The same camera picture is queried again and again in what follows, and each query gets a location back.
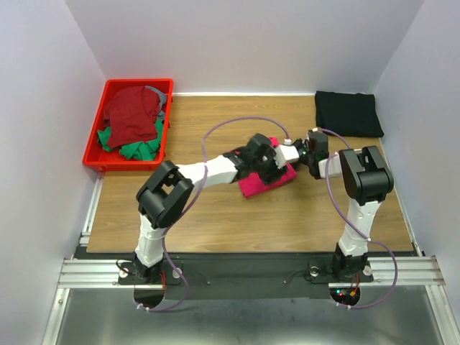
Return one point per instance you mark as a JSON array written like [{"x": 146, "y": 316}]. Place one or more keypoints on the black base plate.
[{"x": 219, "y": 276}]

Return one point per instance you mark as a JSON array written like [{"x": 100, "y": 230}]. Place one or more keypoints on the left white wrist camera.
[{"x": 286, "y": 153}]

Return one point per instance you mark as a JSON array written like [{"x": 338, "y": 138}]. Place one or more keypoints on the folded black t shirt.
[{"x": 349, "y": 115}]

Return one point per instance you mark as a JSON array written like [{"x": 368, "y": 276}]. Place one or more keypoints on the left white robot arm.
[{"x": 163, "y": 199}]

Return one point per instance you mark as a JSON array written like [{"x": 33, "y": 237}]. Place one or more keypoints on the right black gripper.
[{"x": 300, "y": 142}]

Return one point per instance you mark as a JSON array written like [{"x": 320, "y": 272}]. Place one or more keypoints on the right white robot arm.
[{"x": 367, "y": 182}]

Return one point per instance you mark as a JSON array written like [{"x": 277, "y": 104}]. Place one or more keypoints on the green t shirt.
[{"x": 142, "y": 151}]

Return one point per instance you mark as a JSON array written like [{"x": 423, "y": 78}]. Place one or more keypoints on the grey t shirt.
[{"x": 162, "y": 101}]

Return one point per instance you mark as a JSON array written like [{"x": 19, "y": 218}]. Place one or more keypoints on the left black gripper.
[{"x": 274, "y": 172}]

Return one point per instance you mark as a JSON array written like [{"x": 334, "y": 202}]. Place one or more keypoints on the aluminium frame rail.
[{"x": 296, "y": 218}]

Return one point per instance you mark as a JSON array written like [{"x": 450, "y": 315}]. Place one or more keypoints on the pink t shirt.
[{"x": 253, "y": 185}]

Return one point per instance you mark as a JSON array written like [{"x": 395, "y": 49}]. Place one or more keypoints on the red plastic bin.
[{"x": 96, "y": 157}]

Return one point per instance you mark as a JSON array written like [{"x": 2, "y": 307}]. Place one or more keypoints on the dark red t shirt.
[{"x": 131, "y": 114}]

